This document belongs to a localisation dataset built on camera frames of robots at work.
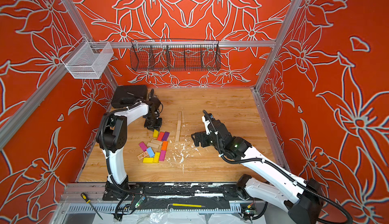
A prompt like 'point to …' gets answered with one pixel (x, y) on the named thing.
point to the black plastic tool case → (125, 96)
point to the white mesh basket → (87, 60)
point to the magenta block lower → (162, 155)
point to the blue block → (150, 152)
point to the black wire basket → (170, 55)
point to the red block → (160, 136)
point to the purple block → (165, 136)
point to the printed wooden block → (142, 155)
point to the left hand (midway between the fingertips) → (158, 128)
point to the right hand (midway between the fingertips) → (198, 131)
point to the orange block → (164, 146)
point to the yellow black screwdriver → (88, 201)
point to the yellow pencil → (188, 205)
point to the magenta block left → (143, 146)
